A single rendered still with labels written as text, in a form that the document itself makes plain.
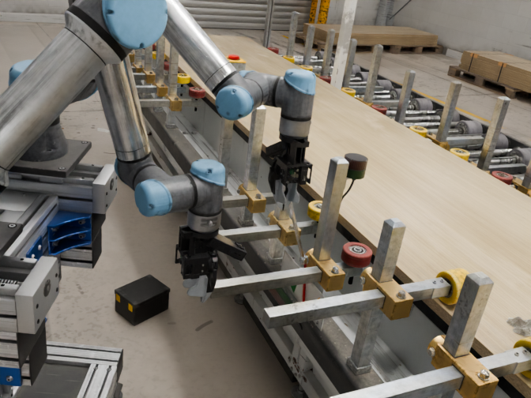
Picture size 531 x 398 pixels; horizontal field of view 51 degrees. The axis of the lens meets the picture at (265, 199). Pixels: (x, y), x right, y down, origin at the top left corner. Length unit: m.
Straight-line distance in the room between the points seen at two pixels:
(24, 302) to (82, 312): 1.57
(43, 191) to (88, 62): 0.68
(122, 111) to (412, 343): 0.96
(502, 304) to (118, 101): 1.01
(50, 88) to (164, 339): 1.73
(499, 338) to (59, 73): 1.04
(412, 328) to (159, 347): 1.25
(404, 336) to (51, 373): 1.18
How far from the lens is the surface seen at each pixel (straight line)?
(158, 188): 1.14
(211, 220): 1.24
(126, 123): 1.19
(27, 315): 1.15
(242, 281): 1.40
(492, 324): 1.41
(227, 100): 1.22
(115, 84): 1.15
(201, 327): 2.61
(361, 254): 1.51
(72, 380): 2.08
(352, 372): 1.45
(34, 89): 0.96
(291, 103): 1.33
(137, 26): 0.96
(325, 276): 1.48
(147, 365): 2.42
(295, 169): 1.37
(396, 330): 1.65
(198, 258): 1.28
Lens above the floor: 1.65
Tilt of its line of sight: 26 degrees down
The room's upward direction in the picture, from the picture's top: 8 degrees clockwise
